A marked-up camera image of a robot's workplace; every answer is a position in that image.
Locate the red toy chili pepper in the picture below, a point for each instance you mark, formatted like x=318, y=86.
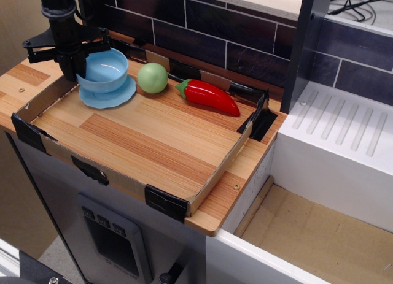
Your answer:
x=204, y=93

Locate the grey toy oven front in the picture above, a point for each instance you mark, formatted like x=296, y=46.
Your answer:
x=111, y=236

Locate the light blue scalloped plate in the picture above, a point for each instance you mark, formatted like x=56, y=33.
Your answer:
x=110, y=99

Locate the green toy ball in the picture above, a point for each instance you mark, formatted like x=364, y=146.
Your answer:
x=152, y=78

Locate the black oven knob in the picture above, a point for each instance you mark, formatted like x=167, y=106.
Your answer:
x=172, y=275

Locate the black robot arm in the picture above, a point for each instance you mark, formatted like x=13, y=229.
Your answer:
x=59, y=10

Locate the cardboard tray frame with tape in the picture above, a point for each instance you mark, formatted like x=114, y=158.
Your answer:
x=186, y=160

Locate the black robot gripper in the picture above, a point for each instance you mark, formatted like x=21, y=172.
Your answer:
x=65, y=39

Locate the dark grey vertical post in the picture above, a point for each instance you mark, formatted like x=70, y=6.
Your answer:
x=304, y=48

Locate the white toy sink unit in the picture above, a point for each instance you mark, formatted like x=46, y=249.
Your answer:
x=319, y=207

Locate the light blue bowl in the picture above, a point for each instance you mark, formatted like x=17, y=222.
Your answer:
x=105, y=71

